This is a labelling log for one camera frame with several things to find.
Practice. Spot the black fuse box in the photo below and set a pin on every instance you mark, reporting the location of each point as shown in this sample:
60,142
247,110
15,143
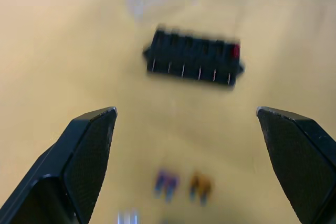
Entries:
193,57

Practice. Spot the orange blade fuse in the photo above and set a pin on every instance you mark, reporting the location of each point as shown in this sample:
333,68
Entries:
200,185

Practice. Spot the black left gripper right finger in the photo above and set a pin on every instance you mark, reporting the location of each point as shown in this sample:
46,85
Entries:
296,161

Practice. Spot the purple blade fuse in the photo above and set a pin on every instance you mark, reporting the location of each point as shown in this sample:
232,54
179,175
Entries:
166,183

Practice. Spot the red blade fuse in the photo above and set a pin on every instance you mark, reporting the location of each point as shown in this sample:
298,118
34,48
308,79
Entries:
236,51

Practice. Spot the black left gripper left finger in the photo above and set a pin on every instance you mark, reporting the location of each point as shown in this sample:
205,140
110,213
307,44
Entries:
78,161

